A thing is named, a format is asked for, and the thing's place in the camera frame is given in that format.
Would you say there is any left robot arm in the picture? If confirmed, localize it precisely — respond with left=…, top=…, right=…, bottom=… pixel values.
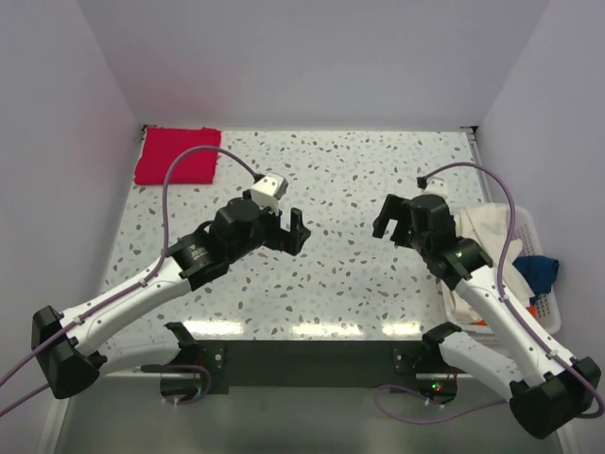
left=31, top=194, right=310, bottom=399

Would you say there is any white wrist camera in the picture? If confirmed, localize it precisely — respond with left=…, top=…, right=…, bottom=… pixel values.
left=250, top=173, right=288, bottom=216
left=417, top=177, right=449, bottom=200

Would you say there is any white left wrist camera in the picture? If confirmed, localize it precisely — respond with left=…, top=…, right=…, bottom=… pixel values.
left=250, top=173, right=288, bottom=216

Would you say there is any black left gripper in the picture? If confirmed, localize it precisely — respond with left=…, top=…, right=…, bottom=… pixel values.
left=228, top=199, right=310, bottom=263

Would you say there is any folded red t shirt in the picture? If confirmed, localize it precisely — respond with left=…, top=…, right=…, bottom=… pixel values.
left=134, top=127, right=222, bottom=185

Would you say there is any orange t shirt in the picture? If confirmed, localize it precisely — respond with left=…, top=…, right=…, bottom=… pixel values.
left=471, top=306, right=538, bottom=326

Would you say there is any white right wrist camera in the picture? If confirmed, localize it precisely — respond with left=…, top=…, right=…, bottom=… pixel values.
left=417, top=177, right=449, bottom=200

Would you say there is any white plastic laundry basket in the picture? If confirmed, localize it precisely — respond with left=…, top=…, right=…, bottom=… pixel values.
left=441, top=203, right=562, bottom=335

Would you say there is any navy blue t shirt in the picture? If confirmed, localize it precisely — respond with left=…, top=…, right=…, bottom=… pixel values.
left=513, top=255, right=560, bottom=306

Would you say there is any aluminium table frame rail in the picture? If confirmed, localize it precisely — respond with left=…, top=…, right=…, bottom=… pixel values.
left=460, top=126, right=493, bottom=202

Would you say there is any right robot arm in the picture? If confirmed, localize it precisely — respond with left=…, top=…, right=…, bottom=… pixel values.
left=372, top=194, right=601, bottom=439

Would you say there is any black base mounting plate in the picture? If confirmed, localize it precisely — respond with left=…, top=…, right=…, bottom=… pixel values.
left=141, top=339, right=476, bottom=396

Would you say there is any cream white t shirt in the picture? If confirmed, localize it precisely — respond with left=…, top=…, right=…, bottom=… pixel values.
left=447, top=203, right=534, bottom=324

